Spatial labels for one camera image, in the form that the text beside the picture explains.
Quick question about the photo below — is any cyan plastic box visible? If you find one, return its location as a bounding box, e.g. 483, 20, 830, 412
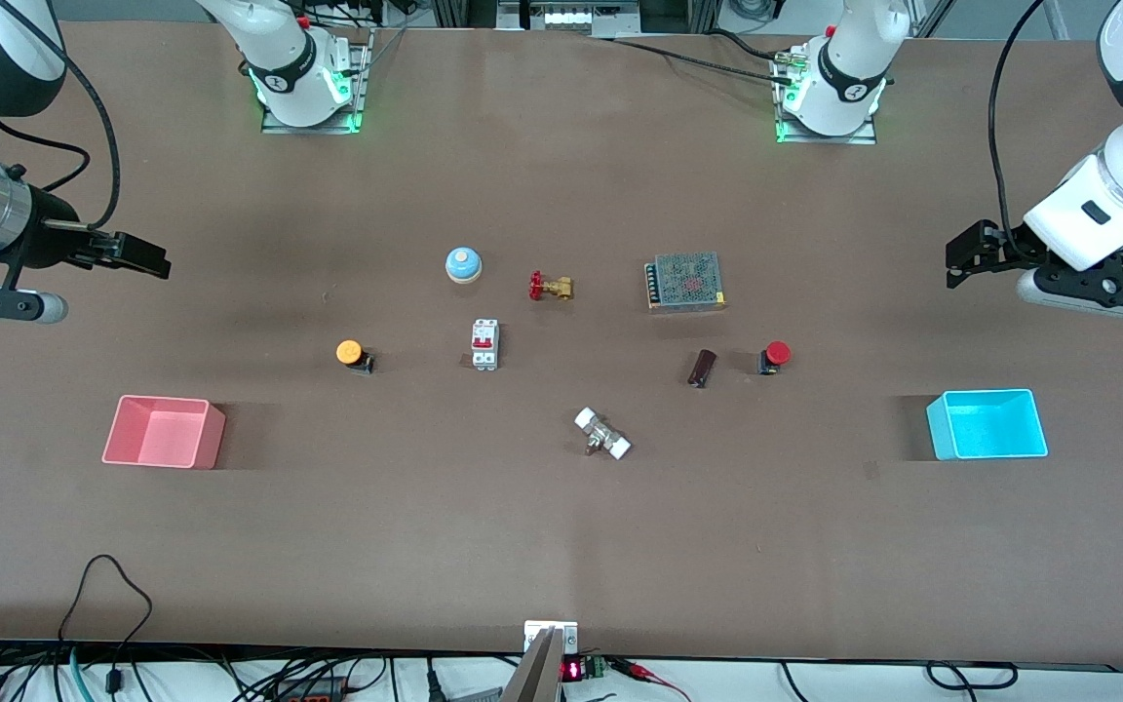
925, 388, 1050, 461

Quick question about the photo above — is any pink plastic box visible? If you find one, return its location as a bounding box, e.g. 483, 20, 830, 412
101, 395, 227, 471

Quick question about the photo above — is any metal mesh power supply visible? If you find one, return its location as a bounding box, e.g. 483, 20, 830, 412
644, 252, 726, 312

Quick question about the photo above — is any white circuit breaker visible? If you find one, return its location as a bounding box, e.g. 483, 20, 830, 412
470, 319, 501, 371

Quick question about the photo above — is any metal fitting with white caps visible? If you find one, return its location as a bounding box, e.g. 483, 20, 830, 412
573, 407, 633, 461

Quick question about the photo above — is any red clip lead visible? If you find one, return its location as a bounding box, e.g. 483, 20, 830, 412
618, 660, 691, 702

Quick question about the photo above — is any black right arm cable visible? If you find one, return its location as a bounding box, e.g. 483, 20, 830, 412
0, 0, 122, 233

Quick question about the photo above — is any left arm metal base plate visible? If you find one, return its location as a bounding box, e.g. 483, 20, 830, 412
774, 49, 879, 146

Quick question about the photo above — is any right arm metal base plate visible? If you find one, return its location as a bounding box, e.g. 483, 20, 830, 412
261, 29, 369, 135

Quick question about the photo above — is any black cable to arm base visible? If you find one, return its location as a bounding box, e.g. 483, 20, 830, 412
610, 29, 796, 89

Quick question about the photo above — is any black looped cable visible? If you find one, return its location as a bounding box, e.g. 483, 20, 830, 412
57, 554, 153, 695

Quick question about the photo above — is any black coiled cable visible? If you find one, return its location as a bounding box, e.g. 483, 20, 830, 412
926, 660, 1020, 692

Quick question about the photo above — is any teal cable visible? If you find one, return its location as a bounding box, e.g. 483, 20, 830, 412
68, 646, 97, 702

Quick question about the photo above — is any aluminium frame with white connector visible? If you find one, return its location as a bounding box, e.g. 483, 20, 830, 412
496, 0, 642, 38

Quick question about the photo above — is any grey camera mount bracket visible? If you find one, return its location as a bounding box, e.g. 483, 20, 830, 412
501, 620, 579, 702

